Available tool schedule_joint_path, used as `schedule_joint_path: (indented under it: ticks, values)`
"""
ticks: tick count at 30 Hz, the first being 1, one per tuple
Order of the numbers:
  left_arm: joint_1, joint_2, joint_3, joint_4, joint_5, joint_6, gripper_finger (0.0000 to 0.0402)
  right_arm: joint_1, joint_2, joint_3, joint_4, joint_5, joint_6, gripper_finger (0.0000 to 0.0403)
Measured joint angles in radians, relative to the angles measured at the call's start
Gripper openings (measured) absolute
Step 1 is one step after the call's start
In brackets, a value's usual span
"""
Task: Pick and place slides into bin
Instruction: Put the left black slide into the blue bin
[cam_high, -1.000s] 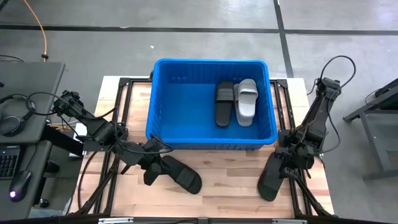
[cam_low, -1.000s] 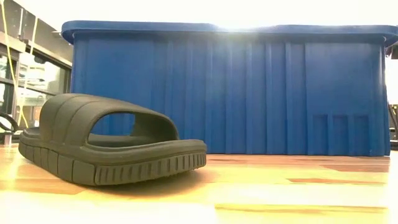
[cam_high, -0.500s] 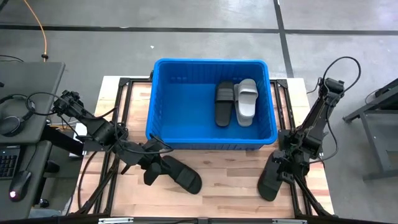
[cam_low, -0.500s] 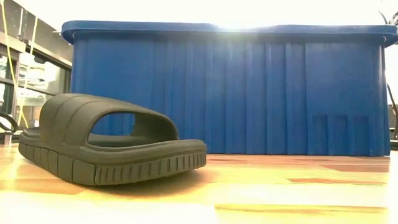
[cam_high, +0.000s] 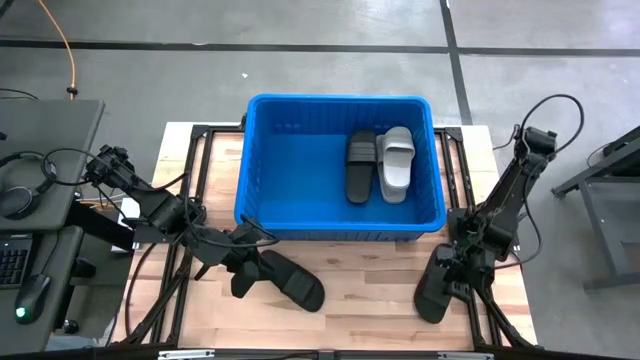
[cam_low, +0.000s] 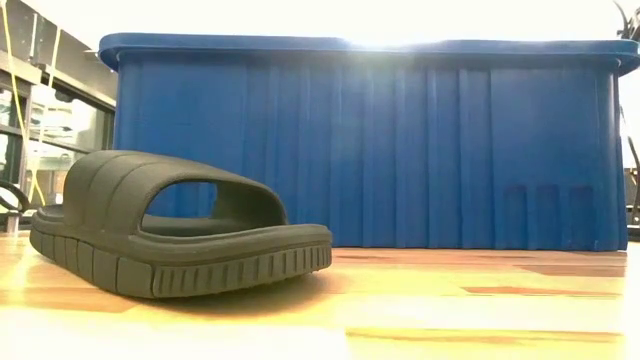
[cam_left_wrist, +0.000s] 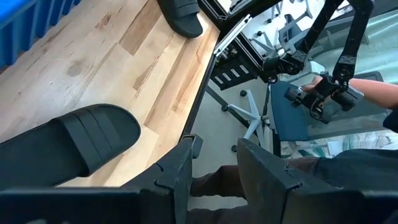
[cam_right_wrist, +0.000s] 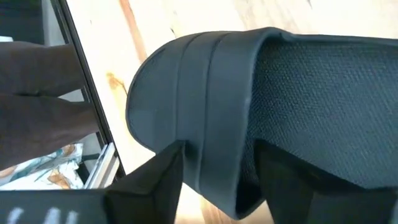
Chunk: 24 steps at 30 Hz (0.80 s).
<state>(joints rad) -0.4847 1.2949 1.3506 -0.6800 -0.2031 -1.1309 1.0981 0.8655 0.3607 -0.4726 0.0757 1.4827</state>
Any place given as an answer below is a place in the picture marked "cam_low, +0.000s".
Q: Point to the blue plastic bin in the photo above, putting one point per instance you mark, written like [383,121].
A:
[360,150]

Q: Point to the black rubber slide sandal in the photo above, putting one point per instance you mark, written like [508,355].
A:
[125,260]

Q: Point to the metal shelving rack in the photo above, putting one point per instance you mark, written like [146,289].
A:
[20,75]

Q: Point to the black aluminium extrusion frame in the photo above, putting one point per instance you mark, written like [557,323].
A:
[634,232]

